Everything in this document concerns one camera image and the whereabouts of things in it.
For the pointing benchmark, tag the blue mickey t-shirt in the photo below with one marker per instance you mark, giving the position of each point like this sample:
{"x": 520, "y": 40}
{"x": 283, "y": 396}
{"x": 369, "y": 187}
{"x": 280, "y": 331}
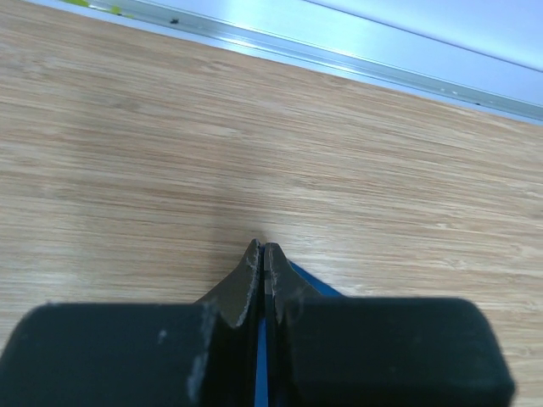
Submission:
{"x": 262, "y": 397}

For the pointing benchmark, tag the aluminium table edge rail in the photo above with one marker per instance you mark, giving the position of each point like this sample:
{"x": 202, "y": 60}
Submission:
{"x": 314, "y": 37}

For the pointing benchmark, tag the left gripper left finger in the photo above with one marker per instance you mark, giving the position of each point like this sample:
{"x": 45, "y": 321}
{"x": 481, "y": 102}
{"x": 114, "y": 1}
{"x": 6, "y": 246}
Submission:
{"x": 99, "y": 354}

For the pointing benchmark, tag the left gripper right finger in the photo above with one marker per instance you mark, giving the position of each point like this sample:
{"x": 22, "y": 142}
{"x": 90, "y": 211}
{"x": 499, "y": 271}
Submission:
{"x": 334, "y": 350}

